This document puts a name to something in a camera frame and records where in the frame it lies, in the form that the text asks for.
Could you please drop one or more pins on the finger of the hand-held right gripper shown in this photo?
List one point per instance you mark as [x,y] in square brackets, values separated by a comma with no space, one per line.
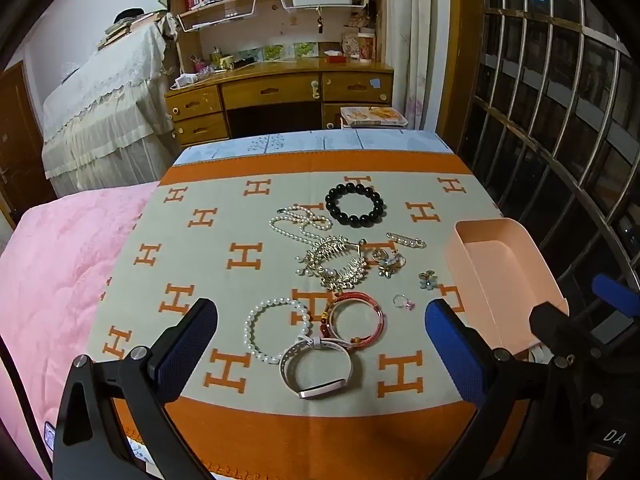
[550,322]
[615,292]

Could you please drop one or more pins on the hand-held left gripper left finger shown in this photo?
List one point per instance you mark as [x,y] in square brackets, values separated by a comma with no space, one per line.
[187,345]

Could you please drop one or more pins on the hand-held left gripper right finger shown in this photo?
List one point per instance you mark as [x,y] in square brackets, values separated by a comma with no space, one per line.
[455,355]

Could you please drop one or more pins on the pink paper box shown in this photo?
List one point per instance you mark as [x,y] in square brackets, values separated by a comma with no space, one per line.
[500,280]

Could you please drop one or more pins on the white band smart watch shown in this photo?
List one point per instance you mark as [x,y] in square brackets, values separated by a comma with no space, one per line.
[316,392]

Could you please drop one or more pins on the gold pearl hair comb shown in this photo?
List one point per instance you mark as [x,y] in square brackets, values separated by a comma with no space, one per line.
[335,256]

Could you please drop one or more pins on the orange patterned blanket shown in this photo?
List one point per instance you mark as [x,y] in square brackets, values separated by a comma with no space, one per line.
[220,290]

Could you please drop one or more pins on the small flower earring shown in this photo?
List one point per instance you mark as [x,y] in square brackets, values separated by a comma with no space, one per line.
[428,280]

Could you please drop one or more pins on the gold flower brooch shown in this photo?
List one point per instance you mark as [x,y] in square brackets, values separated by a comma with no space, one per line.
[390,262]

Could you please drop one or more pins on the pearl bar brooch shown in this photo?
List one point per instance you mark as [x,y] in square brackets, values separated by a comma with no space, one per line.
[405,241]

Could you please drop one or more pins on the pink quilt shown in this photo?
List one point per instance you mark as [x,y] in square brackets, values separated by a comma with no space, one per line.
[60,270]

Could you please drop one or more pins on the smartphone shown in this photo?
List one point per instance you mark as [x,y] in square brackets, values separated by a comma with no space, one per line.
[50,437]

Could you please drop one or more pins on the metal window grille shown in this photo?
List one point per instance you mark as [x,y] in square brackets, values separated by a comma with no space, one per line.
[550,110]

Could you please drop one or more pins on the blue tree print sheet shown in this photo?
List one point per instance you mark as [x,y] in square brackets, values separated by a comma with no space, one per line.
[300,142]

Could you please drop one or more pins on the white lace furniture cover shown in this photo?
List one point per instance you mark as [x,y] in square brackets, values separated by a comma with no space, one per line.
[100,110]

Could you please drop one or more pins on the magazine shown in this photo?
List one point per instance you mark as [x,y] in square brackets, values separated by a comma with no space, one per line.
[372,116]

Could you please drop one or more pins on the white charger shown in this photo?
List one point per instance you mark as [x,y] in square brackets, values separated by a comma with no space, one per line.
[186,81]

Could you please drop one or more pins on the brown wooden door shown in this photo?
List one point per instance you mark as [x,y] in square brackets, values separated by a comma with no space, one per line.
[20,140]

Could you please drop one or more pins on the wooden desk with drawers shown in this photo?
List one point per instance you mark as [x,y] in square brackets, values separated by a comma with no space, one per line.
[270,91]

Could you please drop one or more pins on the yellow mug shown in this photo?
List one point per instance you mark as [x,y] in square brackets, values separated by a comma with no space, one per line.
[227,61]

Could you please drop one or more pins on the floral white curtain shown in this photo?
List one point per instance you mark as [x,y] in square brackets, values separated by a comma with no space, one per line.
[420,35]

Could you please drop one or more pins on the stack of books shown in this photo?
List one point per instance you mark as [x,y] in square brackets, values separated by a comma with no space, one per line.
[125,32]

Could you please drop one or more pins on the flat red box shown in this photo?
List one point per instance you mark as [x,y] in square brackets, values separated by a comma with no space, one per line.
[336,59]

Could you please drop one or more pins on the red and white cup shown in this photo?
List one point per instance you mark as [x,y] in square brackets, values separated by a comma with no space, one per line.
[366,47]

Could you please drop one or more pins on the wooden bookshelf hutch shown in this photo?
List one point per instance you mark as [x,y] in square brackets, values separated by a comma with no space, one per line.
[280,30]

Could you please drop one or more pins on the black hat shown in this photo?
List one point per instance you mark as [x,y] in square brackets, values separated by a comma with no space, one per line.
[127,14]

